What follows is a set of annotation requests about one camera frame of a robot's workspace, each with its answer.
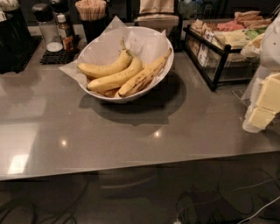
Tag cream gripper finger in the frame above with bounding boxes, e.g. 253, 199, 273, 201
242, 105, 277, 133
250, 73, 280, 113

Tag spotted yellow banana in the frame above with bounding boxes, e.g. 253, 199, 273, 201
118, 48, 172, 97

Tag white paper bowl liner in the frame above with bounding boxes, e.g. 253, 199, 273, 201
59, 18, 174, 88

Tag hidden lower yellow banana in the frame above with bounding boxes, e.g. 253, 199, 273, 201
100, 88, 118, 98

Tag white bowl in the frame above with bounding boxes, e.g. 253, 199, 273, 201
76, 26, 175, 104

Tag middle yellow banana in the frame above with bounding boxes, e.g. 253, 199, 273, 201
87, 51, 143, 92

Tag upper yellow banana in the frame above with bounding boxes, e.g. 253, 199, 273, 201
77, 38, 132, 79

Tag clear acrylic holder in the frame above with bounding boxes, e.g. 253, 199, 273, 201
232, 66, 270, 107

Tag beige napkin dispenser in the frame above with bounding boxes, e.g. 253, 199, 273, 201
132, 0, 183, 52

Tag black cup of stirrers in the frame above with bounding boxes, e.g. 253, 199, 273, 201
75, 0, 107, 43

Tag black rubber mat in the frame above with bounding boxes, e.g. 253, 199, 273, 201
40, 36, 80, 65

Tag brown sauce bottle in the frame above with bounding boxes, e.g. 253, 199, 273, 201
57, 14, 75, 52

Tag dark pepper grinder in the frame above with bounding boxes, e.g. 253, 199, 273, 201
50, 0, 73, 27

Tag glass sugar dispenser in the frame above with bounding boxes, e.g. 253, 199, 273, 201
31, 3, 63, 53

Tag black coffee machine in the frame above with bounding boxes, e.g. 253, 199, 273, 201
0, 0, 42, 74

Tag black wire condiment rack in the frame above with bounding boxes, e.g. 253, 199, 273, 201
181, 25, 258, 91

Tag white cable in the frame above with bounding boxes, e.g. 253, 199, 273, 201
173, 178, 280, 224

